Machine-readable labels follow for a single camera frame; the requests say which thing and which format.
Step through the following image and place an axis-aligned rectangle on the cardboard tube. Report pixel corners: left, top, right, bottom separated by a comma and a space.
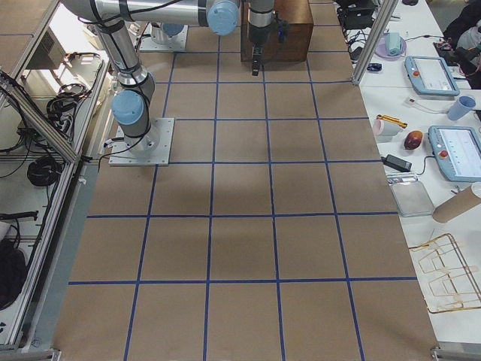
432, 182, 480, 223

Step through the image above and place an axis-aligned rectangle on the red mango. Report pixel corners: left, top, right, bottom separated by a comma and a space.
404, 130, 423, 150

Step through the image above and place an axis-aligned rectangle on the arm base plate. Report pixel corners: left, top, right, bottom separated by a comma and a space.
108, 118, 175, 166
138, 23, 189, 53

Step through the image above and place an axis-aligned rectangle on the teal cup on plate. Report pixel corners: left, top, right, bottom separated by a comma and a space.
385, 32, 401, 56

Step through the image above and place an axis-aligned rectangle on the aluminium frame post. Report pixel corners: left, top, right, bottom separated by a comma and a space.
352, 0, 398, 86

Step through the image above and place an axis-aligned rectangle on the purple plate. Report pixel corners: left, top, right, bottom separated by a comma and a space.
375, 35, 407, 60

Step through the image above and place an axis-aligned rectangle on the gold wire rack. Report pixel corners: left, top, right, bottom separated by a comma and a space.
409, 233, 480, 314

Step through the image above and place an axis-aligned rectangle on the teach pendant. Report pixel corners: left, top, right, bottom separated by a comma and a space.
404, 56, 460, 96
428, 126, 480, 183

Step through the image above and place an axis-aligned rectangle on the black power adapter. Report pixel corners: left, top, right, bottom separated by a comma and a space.
381, 154, 412, 172

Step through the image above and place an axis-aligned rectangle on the near teach pendant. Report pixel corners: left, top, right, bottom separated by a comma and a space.
428, 126, 480, 183

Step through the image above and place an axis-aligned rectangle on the dark wooden drawer box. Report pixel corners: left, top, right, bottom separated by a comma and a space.
262, 0, 313, 63

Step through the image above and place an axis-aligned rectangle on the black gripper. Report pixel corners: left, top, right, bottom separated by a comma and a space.
247, 25, 271, 76

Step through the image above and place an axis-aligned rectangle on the light blue cup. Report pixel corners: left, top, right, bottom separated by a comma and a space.
447, 96, 476, 121

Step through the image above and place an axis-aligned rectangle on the far teach pendant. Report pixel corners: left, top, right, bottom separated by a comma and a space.
404, 56, 460, 96

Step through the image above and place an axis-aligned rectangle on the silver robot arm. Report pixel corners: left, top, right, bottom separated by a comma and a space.
63, 1, 241, 153

